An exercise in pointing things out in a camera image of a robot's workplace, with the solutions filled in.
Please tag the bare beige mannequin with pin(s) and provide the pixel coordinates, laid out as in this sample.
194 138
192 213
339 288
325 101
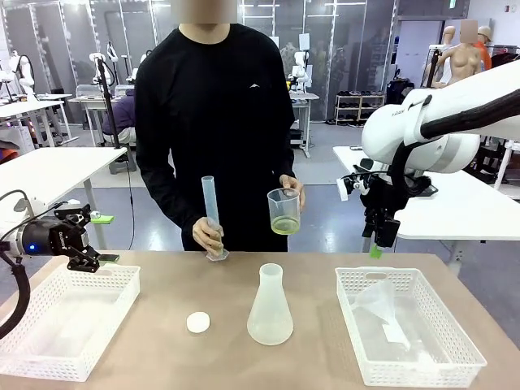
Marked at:
461 61

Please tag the person's right forearm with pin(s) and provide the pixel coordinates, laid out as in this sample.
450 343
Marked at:
170 203

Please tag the translucent plastic conical flask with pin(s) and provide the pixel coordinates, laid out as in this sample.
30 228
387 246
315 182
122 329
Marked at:
270 313

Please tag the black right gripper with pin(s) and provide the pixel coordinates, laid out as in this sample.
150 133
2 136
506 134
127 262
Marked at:
382 201

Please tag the person's left forearm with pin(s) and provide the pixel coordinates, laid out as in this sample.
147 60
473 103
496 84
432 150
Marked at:
286 162

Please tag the wooden shoe rack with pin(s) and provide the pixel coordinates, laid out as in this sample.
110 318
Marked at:
357 107

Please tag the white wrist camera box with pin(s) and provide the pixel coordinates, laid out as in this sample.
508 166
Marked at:
345 187

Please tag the large white table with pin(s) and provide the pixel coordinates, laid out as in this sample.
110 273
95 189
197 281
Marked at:
455 203

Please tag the white table with grey leg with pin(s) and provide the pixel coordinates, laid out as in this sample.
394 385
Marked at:
48 170

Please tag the black tripod stand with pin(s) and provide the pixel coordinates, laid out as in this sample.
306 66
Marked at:
106 101

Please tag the mannequin with orange garment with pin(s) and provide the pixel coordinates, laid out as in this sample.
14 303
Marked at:
483 40

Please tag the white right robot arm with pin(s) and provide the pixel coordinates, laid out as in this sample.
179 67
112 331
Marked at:
447 105

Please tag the white background desk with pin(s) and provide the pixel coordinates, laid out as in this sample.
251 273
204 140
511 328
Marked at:
28 105

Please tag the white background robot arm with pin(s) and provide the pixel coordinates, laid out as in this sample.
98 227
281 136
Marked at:
300 69
24 73

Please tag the person's left hand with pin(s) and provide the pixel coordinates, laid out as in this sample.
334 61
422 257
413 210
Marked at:
294 185

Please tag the seated person in purple hoodie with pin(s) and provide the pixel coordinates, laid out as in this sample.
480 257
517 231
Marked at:
118 118

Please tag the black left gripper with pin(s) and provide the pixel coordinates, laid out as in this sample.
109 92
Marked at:
57 237

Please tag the clear plastic beaker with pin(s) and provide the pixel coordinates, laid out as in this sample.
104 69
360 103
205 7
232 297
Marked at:
284 211

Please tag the white perforated plastic basket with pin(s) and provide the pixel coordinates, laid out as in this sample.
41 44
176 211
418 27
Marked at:
122 292
467 357

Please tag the translucent plastic funnel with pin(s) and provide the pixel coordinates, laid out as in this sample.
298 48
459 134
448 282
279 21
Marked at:
378 300

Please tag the clear plastic graduated cylinder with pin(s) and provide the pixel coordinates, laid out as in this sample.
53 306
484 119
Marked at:
210 199

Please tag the white round flask cap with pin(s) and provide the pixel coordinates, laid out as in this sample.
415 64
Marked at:
198 323

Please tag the dark bags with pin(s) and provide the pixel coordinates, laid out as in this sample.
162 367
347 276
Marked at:
400 91

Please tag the person's right hand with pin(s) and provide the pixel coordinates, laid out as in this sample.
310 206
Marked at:
205 235

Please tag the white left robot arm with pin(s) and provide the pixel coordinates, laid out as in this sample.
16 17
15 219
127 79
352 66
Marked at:
12 239

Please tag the person in black sweater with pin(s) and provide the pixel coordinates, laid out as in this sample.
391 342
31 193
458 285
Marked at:
211 101

